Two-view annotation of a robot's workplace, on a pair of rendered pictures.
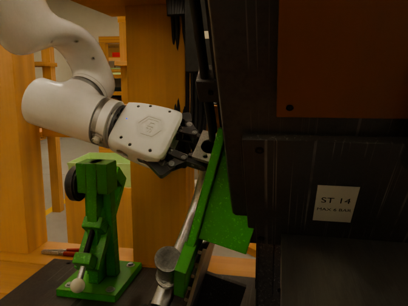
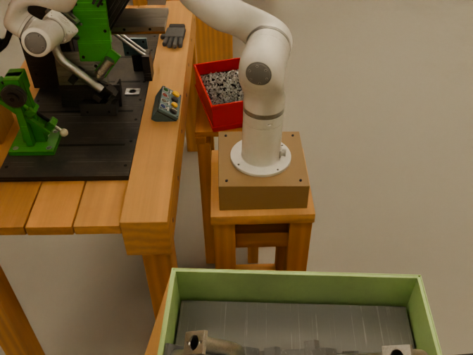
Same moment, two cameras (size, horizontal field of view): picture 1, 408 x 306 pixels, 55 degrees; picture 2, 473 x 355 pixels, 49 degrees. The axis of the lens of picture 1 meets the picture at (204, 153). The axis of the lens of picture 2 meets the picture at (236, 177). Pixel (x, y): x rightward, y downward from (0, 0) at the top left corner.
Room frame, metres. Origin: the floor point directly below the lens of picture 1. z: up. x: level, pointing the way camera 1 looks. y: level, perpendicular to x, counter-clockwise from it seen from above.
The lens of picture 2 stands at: (0.40, 1.73, 2.01)
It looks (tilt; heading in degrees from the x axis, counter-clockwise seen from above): 42 degrees down; 259
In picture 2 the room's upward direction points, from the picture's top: 1 degrees counter-clockwise
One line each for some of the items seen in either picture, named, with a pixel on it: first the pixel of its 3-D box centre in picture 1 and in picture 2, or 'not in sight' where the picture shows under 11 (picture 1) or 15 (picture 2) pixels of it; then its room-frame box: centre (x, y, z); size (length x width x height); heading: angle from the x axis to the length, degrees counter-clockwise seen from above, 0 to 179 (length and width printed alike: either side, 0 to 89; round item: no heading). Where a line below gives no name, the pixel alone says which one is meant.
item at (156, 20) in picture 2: (342, 248); (115, 21); (0.48, -0.18, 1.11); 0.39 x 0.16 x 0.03; 169
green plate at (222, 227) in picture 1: (231, 193); (94, 26); (0.55, -0.04, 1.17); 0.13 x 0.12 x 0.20; 79
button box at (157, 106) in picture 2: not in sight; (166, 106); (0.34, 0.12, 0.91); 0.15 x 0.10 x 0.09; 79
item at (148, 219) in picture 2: not in sight; (168, 97); (0.32, -0.07, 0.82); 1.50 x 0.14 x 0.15; 79
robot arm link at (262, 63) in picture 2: not in sight; (263, 77); (0.09, 0.54, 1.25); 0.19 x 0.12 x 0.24; 65
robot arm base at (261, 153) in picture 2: not in sight; (262, 133); (0.08, 0.51, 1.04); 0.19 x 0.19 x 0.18
